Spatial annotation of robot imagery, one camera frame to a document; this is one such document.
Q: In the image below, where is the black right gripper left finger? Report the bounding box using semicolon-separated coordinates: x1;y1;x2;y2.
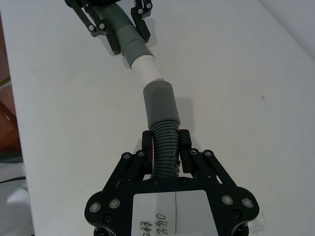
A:
103;131;156;193

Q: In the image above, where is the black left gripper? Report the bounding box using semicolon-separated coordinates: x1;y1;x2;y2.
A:
65;0;154;56

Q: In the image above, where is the grey corrugated hose with cuff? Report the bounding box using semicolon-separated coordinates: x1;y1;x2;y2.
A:
142;79;182;179
94;3;155;69

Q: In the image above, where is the white plastic pipe connector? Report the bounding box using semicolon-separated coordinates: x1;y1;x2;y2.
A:
131;55;165;87

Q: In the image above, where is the white rounded object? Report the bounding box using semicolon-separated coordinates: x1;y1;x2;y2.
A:
0;177;32;236

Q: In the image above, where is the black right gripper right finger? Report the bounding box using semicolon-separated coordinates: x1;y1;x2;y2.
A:
179;129;239;190

